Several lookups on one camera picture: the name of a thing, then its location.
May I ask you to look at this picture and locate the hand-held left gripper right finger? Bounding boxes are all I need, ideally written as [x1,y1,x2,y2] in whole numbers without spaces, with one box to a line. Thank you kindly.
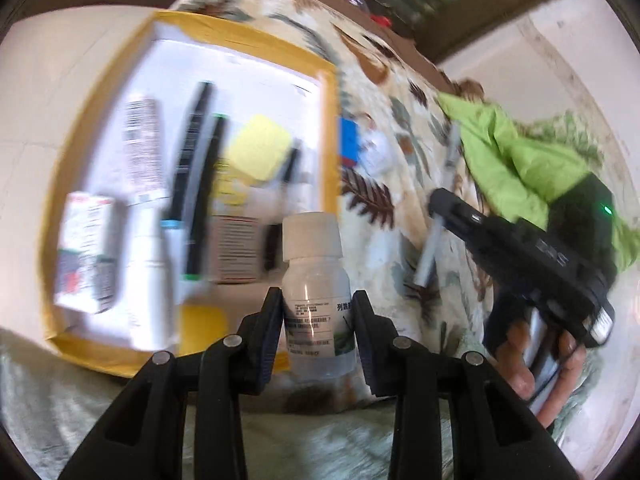
[352,290,581,480]

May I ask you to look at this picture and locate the white tray with yellow tape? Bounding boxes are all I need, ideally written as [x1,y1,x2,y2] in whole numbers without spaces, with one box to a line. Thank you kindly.
[42,10,345,380]

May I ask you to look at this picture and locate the white and blue medicine box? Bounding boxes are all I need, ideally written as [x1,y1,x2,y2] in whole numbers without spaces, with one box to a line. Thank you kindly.
[54,192,122,315]

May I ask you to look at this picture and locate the yellow sponge pad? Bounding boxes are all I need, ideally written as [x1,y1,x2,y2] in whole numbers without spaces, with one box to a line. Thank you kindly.
[222,114,295,184]

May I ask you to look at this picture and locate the pale fluffy blanket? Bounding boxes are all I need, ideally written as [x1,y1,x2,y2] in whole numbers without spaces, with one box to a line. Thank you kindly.
[0,330,601,480]

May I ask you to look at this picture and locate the silver pen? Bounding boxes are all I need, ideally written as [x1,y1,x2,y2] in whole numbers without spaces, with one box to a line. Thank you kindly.
[414,122,462,287]

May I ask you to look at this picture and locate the leaf print blanket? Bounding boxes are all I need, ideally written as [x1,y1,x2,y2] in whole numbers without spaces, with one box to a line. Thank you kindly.
[170,0,626,411]

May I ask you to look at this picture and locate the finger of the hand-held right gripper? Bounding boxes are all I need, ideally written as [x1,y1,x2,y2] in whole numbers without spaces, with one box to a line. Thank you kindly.
[428,187,482,242]

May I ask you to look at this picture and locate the small white packet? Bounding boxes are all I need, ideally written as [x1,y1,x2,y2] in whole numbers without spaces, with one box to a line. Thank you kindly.
[361,127,396,174]

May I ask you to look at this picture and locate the long white barcode box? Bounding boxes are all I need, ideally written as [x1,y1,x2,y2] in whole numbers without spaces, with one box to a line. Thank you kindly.
[120,97,169,206]

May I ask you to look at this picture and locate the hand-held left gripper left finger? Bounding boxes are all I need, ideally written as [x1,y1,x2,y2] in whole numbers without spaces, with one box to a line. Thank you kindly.
[57,287,285,480]

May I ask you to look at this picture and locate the white plastic medicine bottle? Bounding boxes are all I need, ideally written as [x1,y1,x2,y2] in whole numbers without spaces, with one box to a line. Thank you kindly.
[281,212,359,379]

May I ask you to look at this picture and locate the green cloth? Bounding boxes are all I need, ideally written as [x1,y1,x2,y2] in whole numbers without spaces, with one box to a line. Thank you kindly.
[437,92,640,272]

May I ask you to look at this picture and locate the person's right hand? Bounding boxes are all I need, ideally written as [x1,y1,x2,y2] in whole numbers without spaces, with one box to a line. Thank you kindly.
[492,317,588,429]

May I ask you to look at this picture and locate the small blue box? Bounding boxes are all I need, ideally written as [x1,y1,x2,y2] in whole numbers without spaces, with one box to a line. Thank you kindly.
[339,117,362,167]

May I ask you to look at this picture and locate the white plastic tube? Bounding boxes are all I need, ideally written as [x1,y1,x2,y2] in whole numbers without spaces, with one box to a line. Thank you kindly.
[122,205,182,352]

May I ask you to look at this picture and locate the black pen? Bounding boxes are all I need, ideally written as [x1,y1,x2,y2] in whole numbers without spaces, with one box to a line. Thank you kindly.
[262,140,304,272]

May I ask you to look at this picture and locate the black marker with green band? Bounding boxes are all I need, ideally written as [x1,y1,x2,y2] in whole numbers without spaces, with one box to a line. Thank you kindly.
[182,114,229,282]

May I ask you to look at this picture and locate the black marker with blue band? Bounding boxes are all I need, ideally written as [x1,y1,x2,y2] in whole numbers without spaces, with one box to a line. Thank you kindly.
[161,81,215,271]

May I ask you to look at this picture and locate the yellow cream jar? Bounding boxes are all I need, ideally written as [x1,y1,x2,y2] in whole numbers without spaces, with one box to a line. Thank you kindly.
[181,305,231,357]

